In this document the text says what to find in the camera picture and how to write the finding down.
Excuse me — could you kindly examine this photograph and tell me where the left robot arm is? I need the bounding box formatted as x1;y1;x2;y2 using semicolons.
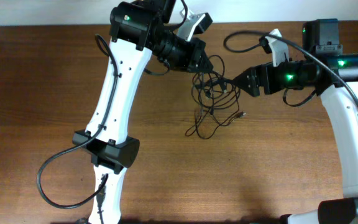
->
73;1;213;223

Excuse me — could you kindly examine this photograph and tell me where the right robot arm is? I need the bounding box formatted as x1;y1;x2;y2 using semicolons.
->
234;19;358;223

